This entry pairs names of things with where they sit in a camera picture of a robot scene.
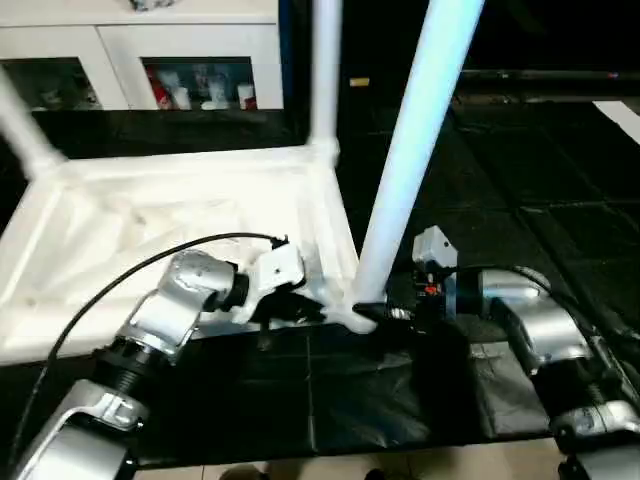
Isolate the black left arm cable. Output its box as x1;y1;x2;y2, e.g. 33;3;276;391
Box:
13;231;292;467

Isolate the red white package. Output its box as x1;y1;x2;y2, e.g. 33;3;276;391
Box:
146;66;172;111

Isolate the dark left robot foot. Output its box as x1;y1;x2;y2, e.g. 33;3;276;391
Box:
218;462;267;480

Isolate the white plastic table leg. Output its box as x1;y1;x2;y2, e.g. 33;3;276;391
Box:
0;63;70;182
306;0;345;162
348;0;487;322

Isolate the black television screen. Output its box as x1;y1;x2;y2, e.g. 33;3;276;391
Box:
458;0;640;85

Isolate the black work mat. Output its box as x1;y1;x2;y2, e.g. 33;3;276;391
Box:
0;99;640;464

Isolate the dark blue black cabinet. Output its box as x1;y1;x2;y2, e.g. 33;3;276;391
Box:
277;0;467;121

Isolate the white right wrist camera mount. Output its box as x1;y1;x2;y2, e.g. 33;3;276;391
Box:
411;224;460;322

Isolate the white plastic table top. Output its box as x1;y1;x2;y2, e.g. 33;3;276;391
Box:
0;141;377;370

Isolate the white glass-door cabinet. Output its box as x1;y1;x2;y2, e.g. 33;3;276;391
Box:
0;0;287;113

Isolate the black grey bundle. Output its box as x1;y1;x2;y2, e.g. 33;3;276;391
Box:
127;0;177;13

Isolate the white board strip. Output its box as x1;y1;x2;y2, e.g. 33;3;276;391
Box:
591;98;640;145

